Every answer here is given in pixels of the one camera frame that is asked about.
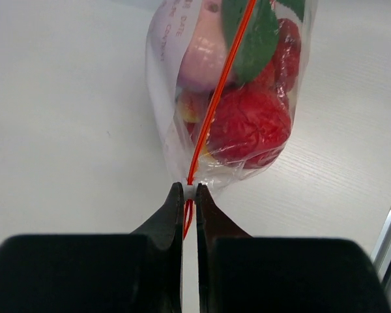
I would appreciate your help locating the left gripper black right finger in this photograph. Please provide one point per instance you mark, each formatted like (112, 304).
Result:
(242, 273)

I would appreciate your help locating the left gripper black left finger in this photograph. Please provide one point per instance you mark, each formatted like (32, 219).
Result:
(130, 272)

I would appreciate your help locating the red toy strawberry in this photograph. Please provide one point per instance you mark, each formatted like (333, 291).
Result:
(250, 127)

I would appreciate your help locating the clear zip top bag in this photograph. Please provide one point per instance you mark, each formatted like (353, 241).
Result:
(223, 78)

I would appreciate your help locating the purple toy onion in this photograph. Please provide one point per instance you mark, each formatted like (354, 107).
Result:
(204, 59)

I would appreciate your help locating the red lychee toy bunch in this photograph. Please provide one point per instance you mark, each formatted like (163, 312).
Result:
(259, 44)

